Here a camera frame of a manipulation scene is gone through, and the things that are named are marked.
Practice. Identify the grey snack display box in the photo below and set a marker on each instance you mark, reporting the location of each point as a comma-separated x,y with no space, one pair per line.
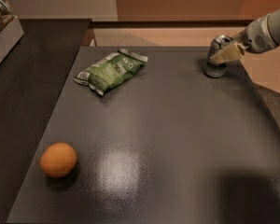
9,37

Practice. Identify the orange fruit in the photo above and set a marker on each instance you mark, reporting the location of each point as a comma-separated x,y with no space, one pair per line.
58,160

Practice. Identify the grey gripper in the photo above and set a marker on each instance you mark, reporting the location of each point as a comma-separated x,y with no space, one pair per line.
254,37

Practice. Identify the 7up soda can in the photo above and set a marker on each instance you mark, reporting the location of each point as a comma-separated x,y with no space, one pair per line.
218,43

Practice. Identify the green chip bag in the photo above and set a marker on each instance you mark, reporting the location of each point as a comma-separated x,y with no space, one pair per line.
111,71

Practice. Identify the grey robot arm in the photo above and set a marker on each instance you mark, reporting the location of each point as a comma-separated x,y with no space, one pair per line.
274,27

